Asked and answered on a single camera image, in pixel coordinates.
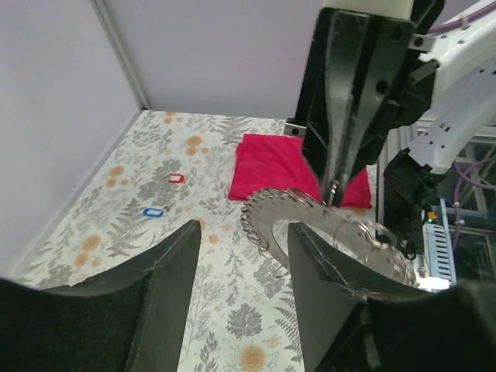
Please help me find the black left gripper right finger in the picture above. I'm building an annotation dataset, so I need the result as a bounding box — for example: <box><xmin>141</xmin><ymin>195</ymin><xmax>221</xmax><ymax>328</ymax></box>
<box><xmin>288</xmin><ymin>222</ymin><xmax>495</xmax><ymax>371</ymax></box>

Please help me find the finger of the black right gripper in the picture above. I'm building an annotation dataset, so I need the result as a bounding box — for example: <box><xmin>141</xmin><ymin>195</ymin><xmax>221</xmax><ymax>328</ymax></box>
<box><xmin>294</xmin><ymin>8</ymin><xmax>372</xmax><ymax>190</ymax></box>
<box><xmin>332</xmin><ymin>11</ymin><xmax>414</xmax><ymax>206</ymax></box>

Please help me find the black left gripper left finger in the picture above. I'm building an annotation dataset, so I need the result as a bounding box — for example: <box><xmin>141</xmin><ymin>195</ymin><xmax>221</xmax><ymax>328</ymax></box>
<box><xmin>1</xmin><ymin>220</ymin><xmax>202</xmax><ymax>371</ymax></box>

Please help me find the large silver keyring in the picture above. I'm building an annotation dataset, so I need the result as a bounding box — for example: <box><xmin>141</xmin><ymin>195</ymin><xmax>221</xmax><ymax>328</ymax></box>
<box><xmin>240</xmin><ymin>188</ymin><xmax>417</xmax><ymax>287</ymax></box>

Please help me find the blue key tag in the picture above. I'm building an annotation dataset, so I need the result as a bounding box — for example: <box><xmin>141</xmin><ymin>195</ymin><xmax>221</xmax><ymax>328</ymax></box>
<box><xmin>143</xmin><ymin>208</ymin><xmax>164</xmax><ymax>218</ymax></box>

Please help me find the red key tag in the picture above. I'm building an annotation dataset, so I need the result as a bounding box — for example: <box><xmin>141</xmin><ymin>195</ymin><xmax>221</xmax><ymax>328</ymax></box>
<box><xmin>167</xmin><ymin>174</ymin><xmax>185</xmax><ymax>184</ymax></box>

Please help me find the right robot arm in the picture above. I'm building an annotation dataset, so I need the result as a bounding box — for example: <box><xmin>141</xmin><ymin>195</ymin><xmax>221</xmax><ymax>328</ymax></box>
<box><xmin>292</xmin><ymin>1</ymin><xmax>495</xmax><ymax>212</ymax></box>

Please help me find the red cloth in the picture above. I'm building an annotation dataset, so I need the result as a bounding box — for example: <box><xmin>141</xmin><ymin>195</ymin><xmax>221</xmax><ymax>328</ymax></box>
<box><xmin>227</xmin><ymin>133</ymin><xmax>374</xmax><ymax>209</ymax></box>

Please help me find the floral table mat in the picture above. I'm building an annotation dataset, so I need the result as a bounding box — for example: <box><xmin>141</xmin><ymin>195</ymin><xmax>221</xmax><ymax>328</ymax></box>
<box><xmin>19</xmin><ymin>110</ymin><xmax>305</xmax><ymax>371</ymax></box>

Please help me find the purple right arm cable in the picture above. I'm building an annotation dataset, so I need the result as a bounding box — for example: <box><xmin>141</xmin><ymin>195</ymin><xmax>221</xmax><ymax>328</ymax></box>
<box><xmin>429</xmin><ymin>3</ymin><xmax>496</xmax><ymax>249</ymax></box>

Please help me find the grey slotted cable duct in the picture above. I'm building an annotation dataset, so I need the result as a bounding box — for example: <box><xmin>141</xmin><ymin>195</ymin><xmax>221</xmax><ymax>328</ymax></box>
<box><xmin>425</xmin><ymin>223</ymin><xmax>457</xmax><ymax>285</ymax></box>

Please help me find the right aluminium frame post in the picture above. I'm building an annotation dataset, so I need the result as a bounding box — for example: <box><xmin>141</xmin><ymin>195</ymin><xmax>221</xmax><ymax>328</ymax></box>
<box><xmin>90</xmin><ymin>0</ymin><xmax>153</xmax><ymax>110</ymax></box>

